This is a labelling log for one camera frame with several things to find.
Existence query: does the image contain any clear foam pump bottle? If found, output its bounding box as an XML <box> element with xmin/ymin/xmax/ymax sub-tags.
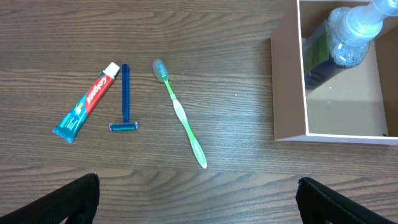
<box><xmin>302</xmin><ymin>0</ymin><xmax>398</xmax><ymax>91</ymax></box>

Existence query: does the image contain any white cardboard box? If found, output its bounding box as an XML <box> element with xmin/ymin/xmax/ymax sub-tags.
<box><xmin>271</xmin><ymin>1</ymin><xmax>397</xmax><ymax>145</ymax></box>

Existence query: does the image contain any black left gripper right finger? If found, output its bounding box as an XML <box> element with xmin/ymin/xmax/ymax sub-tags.
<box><xmin>295</xmin><ymin>177</ymin><xmax>394</xmax><ymax>224</ymax></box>

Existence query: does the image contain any green toothbrush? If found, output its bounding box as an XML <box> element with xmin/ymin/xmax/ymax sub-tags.
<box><xmin>152</xmin><ymin>60</ymin><xmax>208</xmax><ymax>169</ymax></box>

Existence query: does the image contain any red teal toothpaste tube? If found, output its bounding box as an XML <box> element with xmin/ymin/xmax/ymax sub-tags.
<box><xmin>52</xmin><ymin>62</ymin><xmax>120</xmax><ymax>143</ymax></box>

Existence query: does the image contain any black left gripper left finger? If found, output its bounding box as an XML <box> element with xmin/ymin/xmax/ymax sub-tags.
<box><xmin>1</xmin><ymin>173</ymin><xmax>100</xmax><ymax>223</ymax></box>

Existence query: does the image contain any blue disposable razor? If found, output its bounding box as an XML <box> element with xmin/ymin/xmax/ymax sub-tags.
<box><xmin>109</xmin><ymin>64</ymin><xmax>139</xmax><ymax>131</ymax></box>

